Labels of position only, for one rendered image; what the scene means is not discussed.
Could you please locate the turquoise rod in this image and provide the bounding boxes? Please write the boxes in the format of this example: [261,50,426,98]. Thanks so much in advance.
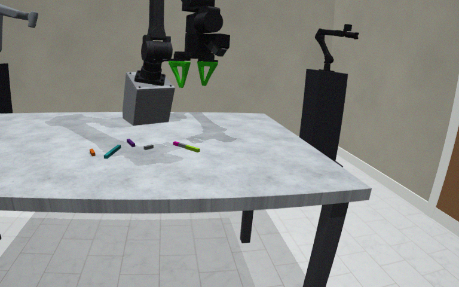
[104,145,121,159]

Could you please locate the lime green bar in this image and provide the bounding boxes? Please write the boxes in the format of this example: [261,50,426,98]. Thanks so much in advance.
[185,145,200,152]

